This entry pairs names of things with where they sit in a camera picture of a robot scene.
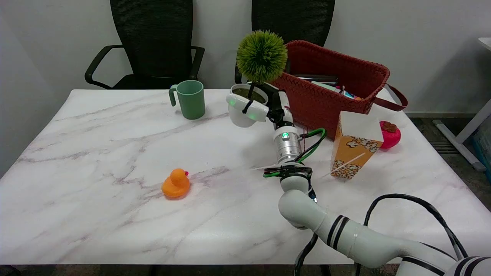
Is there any red woven basket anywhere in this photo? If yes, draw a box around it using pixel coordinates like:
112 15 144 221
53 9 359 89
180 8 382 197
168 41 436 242
270 40 408 140

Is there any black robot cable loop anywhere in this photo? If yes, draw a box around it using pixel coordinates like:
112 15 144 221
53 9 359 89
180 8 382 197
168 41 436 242
362 194 469 261

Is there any green ball plant white pot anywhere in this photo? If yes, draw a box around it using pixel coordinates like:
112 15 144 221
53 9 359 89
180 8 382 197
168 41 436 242
226 30 288 128

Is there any black mesh office chair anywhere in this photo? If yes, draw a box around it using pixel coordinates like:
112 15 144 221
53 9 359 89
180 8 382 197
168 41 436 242
85 0 205 90
235 0 336 85

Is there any orange popcorn box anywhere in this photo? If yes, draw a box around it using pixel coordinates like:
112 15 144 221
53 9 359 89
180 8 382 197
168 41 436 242
331 111 384 180

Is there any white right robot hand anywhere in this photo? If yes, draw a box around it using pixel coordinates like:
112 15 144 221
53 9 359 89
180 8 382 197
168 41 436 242
226 82 296 130

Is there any black flat item in basket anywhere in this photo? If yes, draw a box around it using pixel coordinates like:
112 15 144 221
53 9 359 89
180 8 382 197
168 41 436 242
295 74 339 85

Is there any teal item in basket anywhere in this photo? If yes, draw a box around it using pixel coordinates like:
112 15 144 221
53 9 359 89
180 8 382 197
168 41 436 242
311 80 343 93

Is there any green robot cable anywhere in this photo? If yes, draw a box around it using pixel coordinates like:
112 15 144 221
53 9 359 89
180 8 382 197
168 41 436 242
264 128 327 178

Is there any orange rubber duck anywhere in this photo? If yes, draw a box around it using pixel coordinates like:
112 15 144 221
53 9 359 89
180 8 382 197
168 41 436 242
161 168 191 199

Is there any white cable tie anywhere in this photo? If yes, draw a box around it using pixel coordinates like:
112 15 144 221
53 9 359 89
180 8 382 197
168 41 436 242
330 153 367 174

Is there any green plastic mug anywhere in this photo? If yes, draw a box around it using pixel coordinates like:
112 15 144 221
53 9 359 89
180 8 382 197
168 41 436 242
169 80 206 120

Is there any pink round toy fruit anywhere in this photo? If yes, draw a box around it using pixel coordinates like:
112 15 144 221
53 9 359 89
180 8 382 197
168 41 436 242
378 121 402 149

